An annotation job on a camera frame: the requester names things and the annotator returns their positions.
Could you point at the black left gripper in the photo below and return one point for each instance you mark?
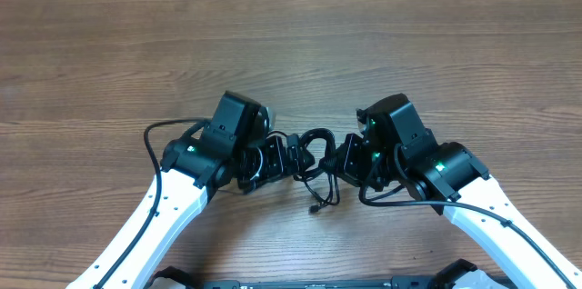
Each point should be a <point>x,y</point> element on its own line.
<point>278,166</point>

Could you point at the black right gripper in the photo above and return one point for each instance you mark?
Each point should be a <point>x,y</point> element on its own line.
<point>346,167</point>

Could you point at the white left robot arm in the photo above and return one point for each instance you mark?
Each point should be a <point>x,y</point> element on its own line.
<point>235,143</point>

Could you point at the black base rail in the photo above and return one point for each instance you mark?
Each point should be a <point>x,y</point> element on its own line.
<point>460,274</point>

